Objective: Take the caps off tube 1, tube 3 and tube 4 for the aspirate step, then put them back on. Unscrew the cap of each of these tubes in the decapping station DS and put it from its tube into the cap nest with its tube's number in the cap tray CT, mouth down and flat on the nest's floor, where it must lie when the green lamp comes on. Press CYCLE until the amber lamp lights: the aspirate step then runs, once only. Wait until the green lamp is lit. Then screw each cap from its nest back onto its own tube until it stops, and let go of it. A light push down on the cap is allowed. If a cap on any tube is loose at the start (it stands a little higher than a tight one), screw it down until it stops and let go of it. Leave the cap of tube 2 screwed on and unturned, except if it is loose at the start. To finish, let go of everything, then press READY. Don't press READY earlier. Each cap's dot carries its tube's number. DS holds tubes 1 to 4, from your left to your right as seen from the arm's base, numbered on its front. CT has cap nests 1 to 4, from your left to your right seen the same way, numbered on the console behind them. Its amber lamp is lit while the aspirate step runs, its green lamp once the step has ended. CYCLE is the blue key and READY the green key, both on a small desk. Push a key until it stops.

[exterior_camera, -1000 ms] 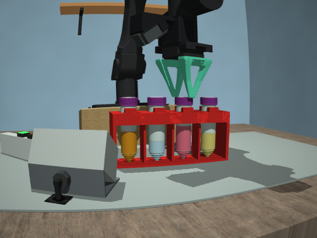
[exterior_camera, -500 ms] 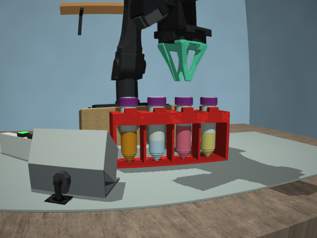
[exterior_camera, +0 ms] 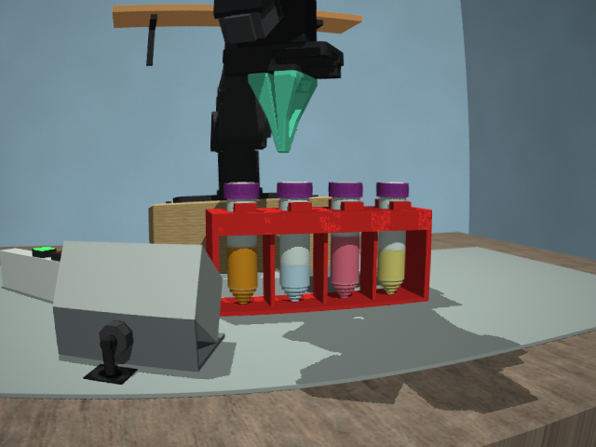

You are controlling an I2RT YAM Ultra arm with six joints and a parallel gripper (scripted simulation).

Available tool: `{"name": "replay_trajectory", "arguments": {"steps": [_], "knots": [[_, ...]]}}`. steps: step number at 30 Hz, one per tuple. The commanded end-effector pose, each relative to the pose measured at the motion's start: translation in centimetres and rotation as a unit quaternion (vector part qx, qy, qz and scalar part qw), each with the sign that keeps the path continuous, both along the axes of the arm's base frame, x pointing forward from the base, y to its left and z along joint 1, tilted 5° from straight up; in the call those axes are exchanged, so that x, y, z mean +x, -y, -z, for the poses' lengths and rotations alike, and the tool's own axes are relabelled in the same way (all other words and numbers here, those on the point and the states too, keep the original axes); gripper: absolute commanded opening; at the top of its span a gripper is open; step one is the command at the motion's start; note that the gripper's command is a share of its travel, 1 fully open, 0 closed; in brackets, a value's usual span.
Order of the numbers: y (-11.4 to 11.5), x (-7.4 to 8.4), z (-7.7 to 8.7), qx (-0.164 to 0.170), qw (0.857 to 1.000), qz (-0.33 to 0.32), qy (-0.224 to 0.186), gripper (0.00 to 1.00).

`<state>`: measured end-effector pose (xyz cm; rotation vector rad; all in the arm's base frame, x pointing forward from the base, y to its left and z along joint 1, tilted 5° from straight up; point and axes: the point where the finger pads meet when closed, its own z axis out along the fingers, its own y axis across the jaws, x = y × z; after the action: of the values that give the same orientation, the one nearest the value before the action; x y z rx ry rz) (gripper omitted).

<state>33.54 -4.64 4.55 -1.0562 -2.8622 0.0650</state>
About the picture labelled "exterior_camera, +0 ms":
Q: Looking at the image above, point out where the purple screw cap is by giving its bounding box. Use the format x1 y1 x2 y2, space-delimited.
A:
329 182 363 197
277 182 313 198
223 183 260 199
376 183 409 197

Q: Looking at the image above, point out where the pale grey flat mat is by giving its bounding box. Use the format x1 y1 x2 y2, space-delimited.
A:
0 247 596 399

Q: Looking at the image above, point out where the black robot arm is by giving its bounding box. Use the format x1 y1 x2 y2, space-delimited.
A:
173 0 317 203

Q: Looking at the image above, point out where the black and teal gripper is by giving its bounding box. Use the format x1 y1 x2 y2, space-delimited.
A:
223 41 344 153

